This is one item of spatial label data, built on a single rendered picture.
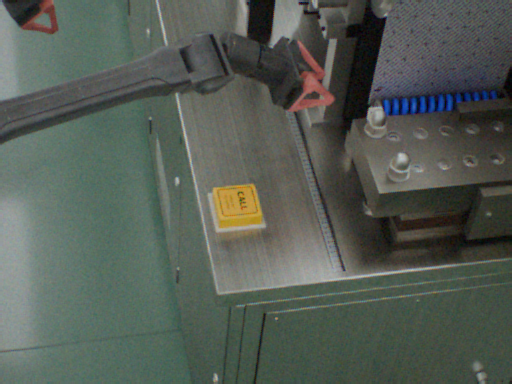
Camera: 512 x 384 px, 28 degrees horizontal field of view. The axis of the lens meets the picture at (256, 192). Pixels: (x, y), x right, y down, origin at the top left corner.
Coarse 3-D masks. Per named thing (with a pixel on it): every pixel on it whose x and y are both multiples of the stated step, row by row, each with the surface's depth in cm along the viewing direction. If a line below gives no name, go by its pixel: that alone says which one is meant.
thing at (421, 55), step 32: (384, 32) 158; (416, 32) 160; (448, 32) 161; (480, 32) 162; (384, 64) 164; (416, 64) 165; (448, 64) 166; (480, 64) 168; (384, 96) 169; (416, 96) 171
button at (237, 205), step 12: (216, 192) 168; (228, 192) 168; (240, 192) 168; (252, 192) 168; (216, 204) 167; (228, 204) 166; (240, 204) 167; (252, 204) 167; (228, 216) 165; (240, 216) 165; (252, 216) 165
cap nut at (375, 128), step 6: (372, 114) 162; (378, 114) 161; (384, 114) 162; (372, 120) 162; (378, 120) 162; (384, 120) 162; (366, 126) 164; (372, 126) 163; (378, 126) 162; (384, 126) 163; (366, 132) 164; (372, 132) 163; (378, 132) 163; (384, 132) 164; (378, 138) 164
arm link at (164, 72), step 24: (168, 48) 147; (192, 48) 148; (120, 72) 143; (144, 72) 145; (168, 72) 146; (192, 72) 148; (216, 72) 149; (24, 96) 138; (48, 96) 139; (72, 96) 140; (96, 96) 141; (120, 96) 143; (144, 96) 147; (0, 120) 136; (24, 120) 137; (48, 120) 139; (0, 144) 139
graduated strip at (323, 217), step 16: (288, 112) 185; (304, 144) 180; (304, 160) 177; (304, 176) 175; (320, 192) 173; (320, 208) 170; (320, 224) 168; (336, 240) 166; (336, 256) 164; (336, 272) 162
